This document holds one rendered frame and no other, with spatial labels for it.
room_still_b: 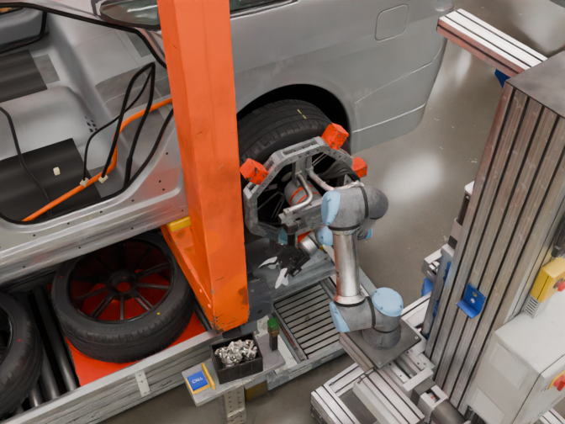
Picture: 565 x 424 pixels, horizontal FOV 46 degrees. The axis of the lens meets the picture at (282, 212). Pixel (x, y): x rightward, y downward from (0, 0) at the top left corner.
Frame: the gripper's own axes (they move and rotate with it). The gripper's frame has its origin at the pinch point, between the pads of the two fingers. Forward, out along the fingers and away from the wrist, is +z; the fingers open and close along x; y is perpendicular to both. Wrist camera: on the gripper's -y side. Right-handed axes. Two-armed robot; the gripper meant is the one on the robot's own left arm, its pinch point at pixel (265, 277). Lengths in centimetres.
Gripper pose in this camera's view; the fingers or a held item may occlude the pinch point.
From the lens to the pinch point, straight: 274.9
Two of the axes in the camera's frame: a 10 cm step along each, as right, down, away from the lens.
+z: -7.6, 6.4, -0.9
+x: -4.8, -4.7, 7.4
